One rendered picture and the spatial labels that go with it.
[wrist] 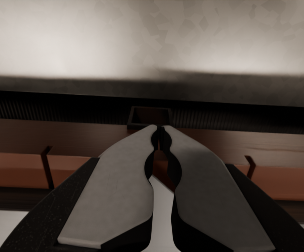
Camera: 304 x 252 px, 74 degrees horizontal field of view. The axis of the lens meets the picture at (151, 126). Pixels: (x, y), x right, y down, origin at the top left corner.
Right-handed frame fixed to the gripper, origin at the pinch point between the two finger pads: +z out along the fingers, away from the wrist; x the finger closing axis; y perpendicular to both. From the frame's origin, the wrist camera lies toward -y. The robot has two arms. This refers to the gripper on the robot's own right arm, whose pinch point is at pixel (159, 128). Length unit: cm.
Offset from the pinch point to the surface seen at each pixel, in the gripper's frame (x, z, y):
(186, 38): 3.6, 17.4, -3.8
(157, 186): 0.2, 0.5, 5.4
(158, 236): 0.7, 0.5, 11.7
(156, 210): 0.4, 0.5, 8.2
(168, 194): 1.2, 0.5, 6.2
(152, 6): -1.1, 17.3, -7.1
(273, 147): 11.8, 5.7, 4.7
